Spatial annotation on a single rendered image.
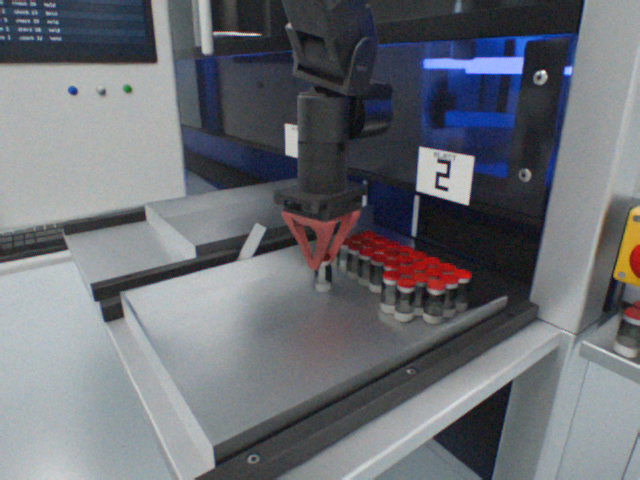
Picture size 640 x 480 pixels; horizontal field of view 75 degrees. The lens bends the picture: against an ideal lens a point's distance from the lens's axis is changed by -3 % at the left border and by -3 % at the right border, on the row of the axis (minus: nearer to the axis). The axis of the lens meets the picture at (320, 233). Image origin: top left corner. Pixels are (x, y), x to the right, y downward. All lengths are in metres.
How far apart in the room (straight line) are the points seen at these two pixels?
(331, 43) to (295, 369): 0.30
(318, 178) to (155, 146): 0.79
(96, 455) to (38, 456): 0.19
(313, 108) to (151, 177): 0.81
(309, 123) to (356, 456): 0.32
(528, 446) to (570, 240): 0.28
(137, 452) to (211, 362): 1.22
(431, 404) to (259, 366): 0.16
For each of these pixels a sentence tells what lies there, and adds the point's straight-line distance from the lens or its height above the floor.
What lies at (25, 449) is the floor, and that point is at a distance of 1.82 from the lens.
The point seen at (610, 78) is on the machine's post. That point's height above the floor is 1.14.
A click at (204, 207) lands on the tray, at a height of 0.89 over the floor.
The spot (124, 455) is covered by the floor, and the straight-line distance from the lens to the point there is 1.65.
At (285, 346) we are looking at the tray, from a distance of 0.45.
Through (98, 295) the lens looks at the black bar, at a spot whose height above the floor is 0.89.
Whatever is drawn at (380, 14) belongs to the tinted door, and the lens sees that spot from 0.67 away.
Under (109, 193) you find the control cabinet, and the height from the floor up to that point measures 0.86.
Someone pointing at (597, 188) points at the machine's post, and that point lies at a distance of 0.48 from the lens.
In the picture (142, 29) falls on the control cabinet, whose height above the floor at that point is 1.25.
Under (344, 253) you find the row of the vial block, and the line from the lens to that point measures 0.58.
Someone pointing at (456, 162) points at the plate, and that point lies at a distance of 0.56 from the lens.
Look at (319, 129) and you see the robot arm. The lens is 0.46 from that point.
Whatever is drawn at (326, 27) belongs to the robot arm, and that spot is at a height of 1.18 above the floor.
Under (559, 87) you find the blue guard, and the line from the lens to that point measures 0.49.
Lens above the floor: 1.14
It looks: 21 degrees down
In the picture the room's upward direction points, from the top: straight up
